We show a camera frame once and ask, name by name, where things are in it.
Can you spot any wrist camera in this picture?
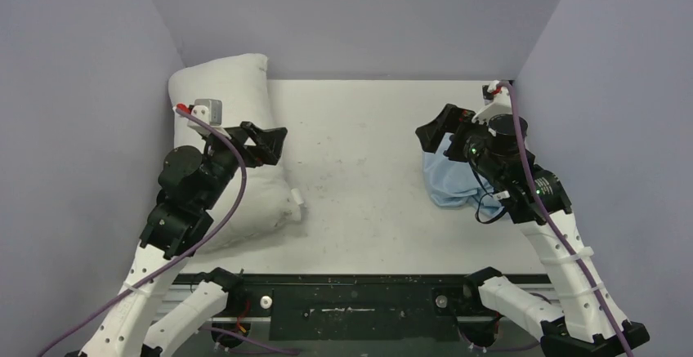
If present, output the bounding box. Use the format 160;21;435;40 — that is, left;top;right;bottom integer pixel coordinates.
190;98;223;127
472;80;512;124

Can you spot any white pillow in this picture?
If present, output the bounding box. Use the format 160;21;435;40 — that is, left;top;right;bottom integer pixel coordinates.
168;54;304;254

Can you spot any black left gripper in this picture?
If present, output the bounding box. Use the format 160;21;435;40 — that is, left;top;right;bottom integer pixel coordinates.
197;121;286;211

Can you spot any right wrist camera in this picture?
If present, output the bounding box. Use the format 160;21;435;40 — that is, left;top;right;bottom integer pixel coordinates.
472;80;512;124

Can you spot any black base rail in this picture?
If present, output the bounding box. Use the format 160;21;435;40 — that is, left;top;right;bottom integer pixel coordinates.
212;274;511;341

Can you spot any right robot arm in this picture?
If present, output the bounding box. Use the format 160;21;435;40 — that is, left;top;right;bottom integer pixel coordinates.
415;104;651;356

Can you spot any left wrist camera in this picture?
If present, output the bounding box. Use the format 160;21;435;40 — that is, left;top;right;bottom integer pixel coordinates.
190;98;223;127

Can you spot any light blue pillowcase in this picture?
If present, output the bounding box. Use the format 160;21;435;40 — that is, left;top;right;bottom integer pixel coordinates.
423;133;504;220

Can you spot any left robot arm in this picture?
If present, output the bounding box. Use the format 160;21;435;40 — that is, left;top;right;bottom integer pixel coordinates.
72;122;288;356

